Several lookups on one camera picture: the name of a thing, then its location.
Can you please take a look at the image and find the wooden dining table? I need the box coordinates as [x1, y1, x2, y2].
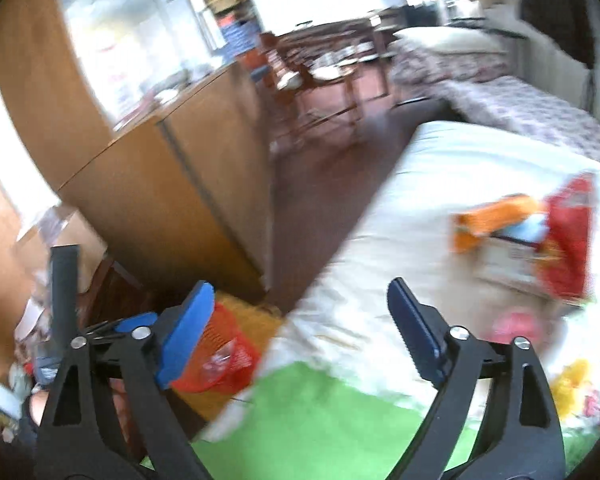
[275, 12, 398, 111]

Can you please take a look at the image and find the small cardboard carton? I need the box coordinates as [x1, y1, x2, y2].
[472, 236, 547, 292]

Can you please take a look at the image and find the clear plastic wrapper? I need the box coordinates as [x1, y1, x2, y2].
[201, 339, 239, 377]

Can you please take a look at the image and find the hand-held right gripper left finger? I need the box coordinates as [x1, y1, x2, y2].
[34, 281, 216, 480]

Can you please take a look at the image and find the floral covered bed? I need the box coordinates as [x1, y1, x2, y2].
[389, 25, 600, 171]

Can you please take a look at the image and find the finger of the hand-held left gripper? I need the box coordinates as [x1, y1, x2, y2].
[82, 312, 159, 343]

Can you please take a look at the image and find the red snack packet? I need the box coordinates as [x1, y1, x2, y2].
[536, 172, 597, 304]

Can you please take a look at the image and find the orange snack packet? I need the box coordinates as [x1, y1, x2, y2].
[451, 193, 547, 254]

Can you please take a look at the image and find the printed blanket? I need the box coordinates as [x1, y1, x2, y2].
[190, 120, 600, 480]

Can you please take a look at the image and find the white pillow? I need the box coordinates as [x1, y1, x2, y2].
[394, 26, 507, 56]

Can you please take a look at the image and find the dark wooden nightstand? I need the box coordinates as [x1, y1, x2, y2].
[75, 255, 153, 328]

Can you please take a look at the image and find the red plastic basket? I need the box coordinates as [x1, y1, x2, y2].
[172, 302, 259, 394]

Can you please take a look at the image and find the bookshelf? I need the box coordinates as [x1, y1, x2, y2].
[199, 0, 262, 61]

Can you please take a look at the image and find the wooden cabinet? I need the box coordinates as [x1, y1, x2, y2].
[0, 0, 277, 306]

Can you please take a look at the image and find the dark hanging garment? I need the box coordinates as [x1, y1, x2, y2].
[519, 0, 597, 69]

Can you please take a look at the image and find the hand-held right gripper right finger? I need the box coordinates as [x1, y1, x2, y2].
[385, 277, 566, 480]

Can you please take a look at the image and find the brown cardboard box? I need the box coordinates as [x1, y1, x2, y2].
[15, 205, 107, 273]

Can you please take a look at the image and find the pink wrapper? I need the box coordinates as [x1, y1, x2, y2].
[489, 309, 542, 347]

